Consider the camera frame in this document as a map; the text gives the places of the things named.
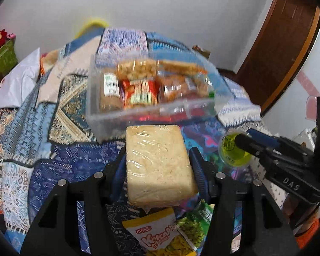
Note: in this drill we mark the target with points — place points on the cardboard box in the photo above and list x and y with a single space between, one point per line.
202 50

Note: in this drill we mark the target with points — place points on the clear plastic container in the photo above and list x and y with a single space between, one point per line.
176 109

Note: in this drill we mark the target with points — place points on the green storage box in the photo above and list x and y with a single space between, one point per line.
2 61

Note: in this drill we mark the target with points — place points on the white pillow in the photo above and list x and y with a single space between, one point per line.
16 85

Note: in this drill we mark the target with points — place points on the wooden door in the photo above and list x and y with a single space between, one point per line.
277 45

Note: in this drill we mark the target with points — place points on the orange snack bag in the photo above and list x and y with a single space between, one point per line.
136 69

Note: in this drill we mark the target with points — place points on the red snack packet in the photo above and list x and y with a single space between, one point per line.
138 93

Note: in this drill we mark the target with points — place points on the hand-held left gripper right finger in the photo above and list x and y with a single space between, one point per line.
197 168

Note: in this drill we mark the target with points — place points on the orange snack bar clear wrapper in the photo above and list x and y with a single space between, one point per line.
181 68

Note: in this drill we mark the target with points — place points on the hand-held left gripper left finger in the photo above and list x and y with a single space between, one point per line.
119 172

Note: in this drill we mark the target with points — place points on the patchwork blanket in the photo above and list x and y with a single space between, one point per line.
69 152

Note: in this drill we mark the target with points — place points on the yellow snack packet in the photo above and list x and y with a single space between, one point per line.
154 234

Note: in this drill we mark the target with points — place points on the rice cracker block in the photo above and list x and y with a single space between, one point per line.
157 165

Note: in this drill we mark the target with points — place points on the red plush toy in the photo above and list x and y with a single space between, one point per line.
0 36

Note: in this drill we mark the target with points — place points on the brown snack bag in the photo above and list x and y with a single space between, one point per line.
181 88

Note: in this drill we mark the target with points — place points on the green pea snack packet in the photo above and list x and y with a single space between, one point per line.
194 226

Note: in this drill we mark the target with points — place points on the brown sausage green label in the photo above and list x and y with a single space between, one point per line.
110 96

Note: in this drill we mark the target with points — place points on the person's right forearm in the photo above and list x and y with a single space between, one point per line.
312 224

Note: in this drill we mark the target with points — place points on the green jelly cup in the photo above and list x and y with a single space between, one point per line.
230 152

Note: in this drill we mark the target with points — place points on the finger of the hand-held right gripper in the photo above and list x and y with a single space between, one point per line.
266 136
250 145

